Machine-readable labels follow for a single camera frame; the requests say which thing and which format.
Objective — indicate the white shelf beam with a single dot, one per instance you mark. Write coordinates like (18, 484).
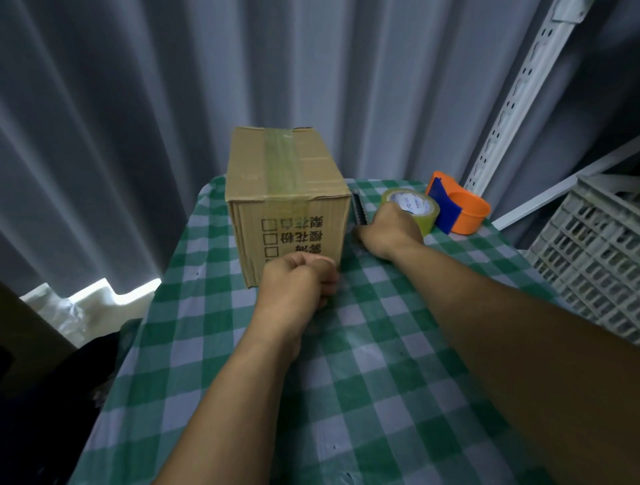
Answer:
(560, 187)

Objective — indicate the grey curtain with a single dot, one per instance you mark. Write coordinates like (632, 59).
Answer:
(150, 100)

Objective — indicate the person's right fingers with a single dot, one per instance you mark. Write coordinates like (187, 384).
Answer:
(365, 237)

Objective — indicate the person's right forearm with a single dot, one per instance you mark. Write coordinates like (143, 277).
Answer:
(525, 359)

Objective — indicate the black bag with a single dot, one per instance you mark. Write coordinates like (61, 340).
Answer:
(45, 424)

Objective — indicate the brown cardboard panel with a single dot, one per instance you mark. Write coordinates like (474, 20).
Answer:
(30, 339)

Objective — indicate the white plastic sheet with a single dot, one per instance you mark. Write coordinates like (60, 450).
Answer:
(95, 305)

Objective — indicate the green white checked tablecloth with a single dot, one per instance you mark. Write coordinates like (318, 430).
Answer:
(370, 379)

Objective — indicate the black utility knife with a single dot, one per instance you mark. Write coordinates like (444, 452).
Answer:
(359, 210)

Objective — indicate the taped brown cardboard box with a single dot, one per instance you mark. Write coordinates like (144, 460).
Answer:
(285, 185)

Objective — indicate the white plastic crate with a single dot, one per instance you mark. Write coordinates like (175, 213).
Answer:
(590, 250)

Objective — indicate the white slotted shelf upright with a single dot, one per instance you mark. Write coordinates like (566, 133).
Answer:
(525, 85)

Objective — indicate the person's left fingers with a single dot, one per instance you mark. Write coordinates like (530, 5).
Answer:
(315, 277)

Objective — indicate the person's left hand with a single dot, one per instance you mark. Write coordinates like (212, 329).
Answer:
(292, 290)

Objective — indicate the person's left forearm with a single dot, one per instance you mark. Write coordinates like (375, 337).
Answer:
(235, 414)

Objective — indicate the person's right hand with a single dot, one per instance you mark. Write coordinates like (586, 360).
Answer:
(392, 232)

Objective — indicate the clear packing tape roll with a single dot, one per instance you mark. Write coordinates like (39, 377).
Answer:
(417, 205)

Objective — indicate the orange blue tape dispenser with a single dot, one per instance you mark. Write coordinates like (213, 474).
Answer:
(467, 210)

